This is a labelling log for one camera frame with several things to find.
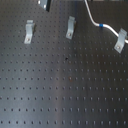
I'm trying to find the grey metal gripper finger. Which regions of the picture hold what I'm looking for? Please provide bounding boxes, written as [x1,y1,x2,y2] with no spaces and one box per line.
[38,0,51,11]

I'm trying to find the white cable with blue band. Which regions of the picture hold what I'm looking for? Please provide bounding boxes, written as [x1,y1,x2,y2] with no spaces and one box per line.
[83,0,128,44]

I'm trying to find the left grey metal cable clip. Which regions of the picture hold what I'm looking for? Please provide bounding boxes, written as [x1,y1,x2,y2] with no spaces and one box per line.
[24,20,35,44]

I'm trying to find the grey metal cable clip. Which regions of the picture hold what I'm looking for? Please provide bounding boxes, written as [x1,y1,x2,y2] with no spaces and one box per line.
[24,20,35,44]
[66,16,76,39]
[114,29,127,53]

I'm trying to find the middle grey metal cable clip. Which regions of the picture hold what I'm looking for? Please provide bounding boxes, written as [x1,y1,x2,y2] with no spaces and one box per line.
[66,16,76,39]

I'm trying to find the right grey metal cable clip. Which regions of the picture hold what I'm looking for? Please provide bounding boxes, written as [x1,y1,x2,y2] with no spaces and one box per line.
[114,29,127,53]

